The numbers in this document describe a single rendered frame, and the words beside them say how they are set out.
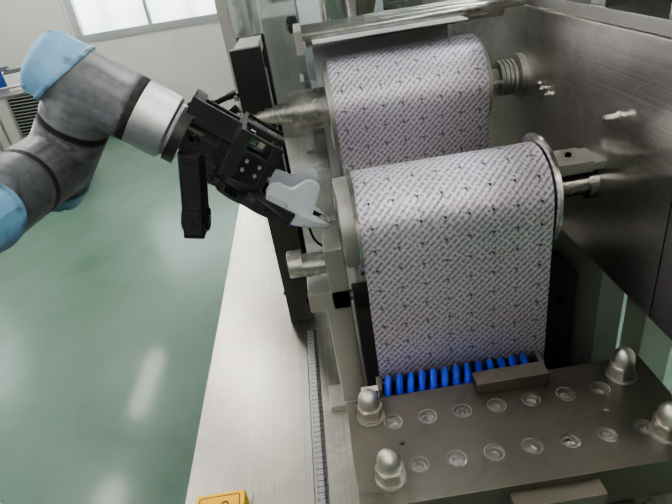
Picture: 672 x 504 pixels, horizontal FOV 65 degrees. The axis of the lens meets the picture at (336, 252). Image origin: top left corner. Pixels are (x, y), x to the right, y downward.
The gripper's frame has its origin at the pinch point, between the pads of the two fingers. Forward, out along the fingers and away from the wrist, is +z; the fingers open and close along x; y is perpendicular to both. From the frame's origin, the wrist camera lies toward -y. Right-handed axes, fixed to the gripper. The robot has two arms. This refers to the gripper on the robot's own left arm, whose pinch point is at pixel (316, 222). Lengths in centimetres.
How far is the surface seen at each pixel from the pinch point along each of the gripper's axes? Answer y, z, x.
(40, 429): -181, -19, 105
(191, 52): -112, -56, 552
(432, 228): 8.1, 11.1, -4.8
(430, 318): -2.8, 19.0, -4.8
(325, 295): -10.4, 7.9, 2.5
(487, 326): -0.1, 26.8, -4.8
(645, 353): 3, 67, 8
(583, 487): -3.1, 34.1, -25.4
